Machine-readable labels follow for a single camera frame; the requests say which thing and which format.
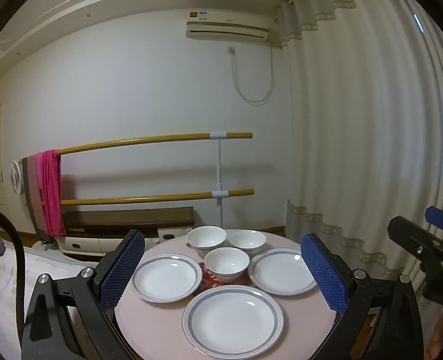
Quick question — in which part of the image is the small white plate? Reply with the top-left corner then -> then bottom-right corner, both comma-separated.
187,226 -> 228,252

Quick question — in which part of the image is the person's right forearm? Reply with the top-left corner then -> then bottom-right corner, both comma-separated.
428,307 -> 443,360

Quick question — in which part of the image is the dark brown wooden bench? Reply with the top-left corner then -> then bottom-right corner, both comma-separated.
62,206 -> 196,239

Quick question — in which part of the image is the small white storage box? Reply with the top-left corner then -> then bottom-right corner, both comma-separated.
157,227 -> 192,246

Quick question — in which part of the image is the white curtain with lace trim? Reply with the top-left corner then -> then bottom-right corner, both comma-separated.
274,0 -> 443,360

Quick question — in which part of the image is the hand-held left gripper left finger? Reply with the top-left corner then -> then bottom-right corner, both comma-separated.
21,229 -> 147,360

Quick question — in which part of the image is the small white fan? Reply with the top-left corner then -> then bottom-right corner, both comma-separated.
11,160 -> 27,196

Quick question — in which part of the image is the brown cloth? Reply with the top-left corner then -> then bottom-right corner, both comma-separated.
21,154 -> 53,242

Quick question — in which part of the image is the white wall air conditioner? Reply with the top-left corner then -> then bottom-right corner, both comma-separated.
186,8 -> 270,43

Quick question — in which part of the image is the black cable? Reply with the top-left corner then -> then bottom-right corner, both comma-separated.
0,199 -> 28,331

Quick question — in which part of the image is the white plate with grey rim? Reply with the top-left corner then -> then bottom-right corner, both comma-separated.
248,248 -> 318,296
181,285 -> 285,359
130,253 -> 203,304

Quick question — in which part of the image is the white bowl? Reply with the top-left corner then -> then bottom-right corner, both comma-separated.
229,229 -> 267,254
204,247 -> 251,282

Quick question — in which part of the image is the white bed sheet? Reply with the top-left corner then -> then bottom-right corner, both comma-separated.
0,238 -> 102,360

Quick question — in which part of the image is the long wooden barre rail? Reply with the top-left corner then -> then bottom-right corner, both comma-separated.
54,132 -> 253,156

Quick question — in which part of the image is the long white storage box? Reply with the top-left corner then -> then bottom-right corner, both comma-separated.
54,234 -> 158,259

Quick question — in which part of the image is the short wooden barre rail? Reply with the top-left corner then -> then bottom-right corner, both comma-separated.
60,189 -> 255,206

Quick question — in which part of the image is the white air conditioner cable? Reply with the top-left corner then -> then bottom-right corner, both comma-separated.
229,41 -> 275,104

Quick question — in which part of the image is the pink towel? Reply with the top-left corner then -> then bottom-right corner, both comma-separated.
36,150 -> 66,237

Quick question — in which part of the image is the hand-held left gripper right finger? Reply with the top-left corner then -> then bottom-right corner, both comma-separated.
300,232 -> 425,360

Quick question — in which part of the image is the white barre stand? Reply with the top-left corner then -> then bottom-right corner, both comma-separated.
210,131 -> 228,229

